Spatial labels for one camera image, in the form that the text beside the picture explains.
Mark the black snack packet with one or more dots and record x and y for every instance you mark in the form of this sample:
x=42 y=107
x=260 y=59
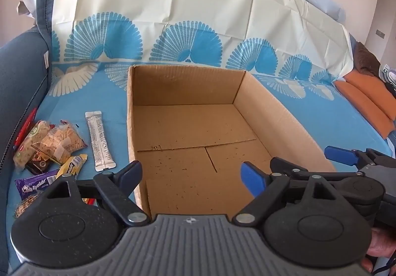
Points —
x=40 y=166

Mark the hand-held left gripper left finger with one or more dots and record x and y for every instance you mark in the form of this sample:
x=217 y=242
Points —
x=131 y=175

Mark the wall switch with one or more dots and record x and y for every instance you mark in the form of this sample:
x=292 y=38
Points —
x=381 y=33

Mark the blue white printed sheet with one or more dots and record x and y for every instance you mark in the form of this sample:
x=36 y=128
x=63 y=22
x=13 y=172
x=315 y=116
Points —
x=108 y=93

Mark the red packet with white label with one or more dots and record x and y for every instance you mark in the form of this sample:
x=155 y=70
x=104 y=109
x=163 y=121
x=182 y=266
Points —
x=26 y=125

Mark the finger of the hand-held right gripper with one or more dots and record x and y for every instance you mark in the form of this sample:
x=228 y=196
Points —
x=281 y=164
x=340 y=154

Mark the clear cracker packet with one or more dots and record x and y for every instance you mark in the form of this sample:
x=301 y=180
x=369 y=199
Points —
x=65 y=139

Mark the purple chocolate bar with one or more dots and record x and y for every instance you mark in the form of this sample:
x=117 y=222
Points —
x=31 y=184

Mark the silver stick packet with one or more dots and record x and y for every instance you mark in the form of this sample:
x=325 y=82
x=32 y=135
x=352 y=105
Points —
x=99 y=139

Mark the white grey bundle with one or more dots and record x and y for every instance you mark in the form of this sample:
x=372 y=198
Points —
x=390 y=73

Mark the yellow snack packet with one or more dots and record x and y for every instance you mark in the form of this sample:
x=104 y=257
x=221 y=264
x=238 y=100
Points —
x=72 y=164

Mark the brown cardboard box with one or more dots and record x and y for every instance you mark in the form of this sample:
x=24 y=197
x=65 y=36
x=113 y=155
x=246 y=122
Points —
x=185 y=127

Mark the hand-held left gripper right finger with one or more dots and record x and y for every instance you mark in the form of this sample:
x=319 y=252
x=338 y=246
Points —
x=253 y=178

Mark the person's right hand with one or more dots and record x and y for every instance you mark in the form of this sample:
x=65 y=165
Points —
x=382 y=245

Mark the orange cushion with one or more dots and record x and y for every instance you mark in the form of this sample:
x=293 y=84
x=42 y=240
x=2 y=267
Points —
x=368 y=102

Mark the brown cloth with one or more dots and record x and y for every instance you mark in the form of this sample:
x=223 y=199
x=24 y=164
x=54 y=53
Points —
x=366 y=59

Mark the small red yellow wrapper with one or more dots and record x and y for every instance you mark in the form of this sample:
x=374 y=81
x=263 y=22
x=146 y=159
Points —
x=89 y=201

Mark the clear puffed cereal bar packet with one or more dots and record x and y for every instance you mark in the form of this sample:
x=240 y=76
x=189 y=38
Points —
x=27 y=146

